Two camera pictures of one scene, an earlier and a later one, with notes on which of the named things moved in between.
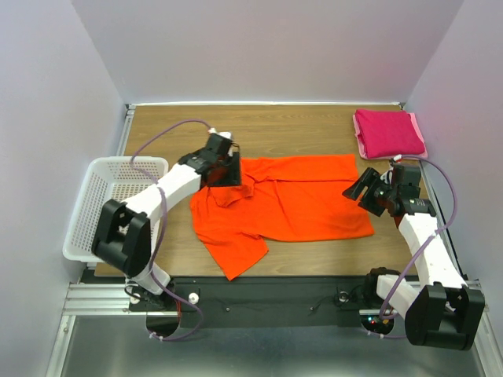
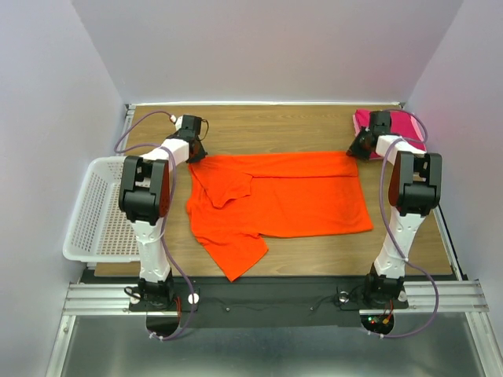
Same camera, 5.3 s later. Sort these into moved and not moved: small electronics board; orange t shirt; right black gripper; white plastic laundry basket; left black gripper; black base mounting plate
Moved: left black gripper; right black gripper
Not moved: black base mounting plate; white plastic laundry basket; small electronics board; orange t shirt
